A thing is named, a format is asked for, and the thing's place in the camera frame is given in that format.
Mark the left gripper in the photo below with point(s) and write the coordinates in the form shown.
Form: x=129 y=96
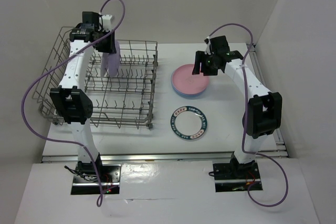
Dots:
x=110 y=47

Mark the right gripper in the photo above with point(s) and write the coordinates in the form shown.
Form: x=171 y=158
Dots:
x=199 y=56

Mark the purple plate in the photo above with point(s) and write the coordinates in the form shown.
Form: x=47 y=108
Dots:
x=172 y=81
x=114 y=61

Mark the pink plate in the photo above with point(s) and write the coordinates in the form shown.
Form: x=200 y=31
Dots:
x=185 y=82

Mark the blue plate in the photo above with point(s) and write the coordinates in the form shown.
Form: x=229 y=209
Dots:
x=187 y=95

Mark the grey wire dish rack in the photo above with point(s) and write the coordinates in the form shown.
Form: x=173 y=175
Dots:
x=124 y=100

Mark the white plate green rim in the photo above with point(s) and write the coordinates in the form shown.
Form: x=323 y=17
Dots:
x=188 y=123

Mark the purple plate front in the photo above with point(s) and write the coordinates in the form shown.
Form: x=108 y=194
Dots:
x=172 y=81

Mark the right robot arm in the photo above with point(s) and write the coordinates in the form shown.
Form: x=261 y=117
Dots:
x=262 y=115

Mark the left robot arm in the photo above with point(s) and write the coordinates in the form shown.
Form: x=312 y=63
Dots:
x=76 y=108

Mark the pale lilac plate rear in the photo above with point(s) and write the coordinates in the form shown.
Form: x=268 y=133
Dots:
x=104 y=64

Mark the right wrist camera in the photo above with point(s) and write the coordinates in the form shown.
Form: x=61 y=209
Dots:
x=208 y=50

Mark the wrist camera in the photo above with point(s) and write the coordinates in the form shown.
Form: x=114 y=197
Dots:
x=208 y=50
x=106 y=22

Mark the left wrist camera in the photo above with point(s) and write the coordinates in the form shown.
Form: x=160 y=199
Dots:
x=106 y=22

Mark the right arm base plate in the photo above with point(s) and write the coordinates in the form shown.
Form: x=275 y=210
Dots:
x=226 y=181

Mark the aluminium rail frame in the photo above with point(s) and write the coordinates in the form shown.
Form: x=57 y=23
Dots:
x=222 y=103

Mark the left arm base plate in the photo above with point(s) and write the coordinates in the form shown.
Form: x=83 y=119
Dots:
x=88 y=184

